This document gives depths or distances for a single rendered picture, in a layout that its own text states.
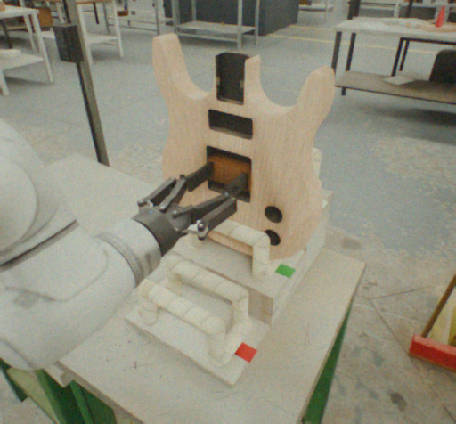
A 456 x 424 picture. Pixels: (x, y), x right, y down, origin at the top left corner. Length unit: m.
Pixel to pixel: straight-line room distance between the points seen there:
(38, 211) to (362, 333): 1.82
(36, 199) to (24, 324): 0.13
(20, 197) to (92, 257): 0.11
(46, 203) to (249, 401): 0.49
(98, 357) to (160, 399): 0.15
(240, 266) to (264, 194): 0.19
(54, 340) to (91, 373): 0.35
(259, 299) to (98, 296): 0.39
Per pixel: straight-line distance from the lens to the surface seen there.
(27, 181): 0.43
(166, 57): 0.72
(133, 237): 0.52
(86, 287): 0.47
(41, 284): 0.46
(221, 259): 0.83
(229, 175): 0.72
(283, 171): 0.65
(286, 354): 0.80
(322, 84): 0.57
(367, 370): 1.97
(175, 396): 0.76
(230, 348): 0.75
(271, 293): 0.77
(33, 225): 0.45
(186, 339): 0.80
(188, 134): 0.74
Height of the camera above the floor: 1.59
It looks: 33 degrees down
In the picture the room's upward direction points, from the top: straight up
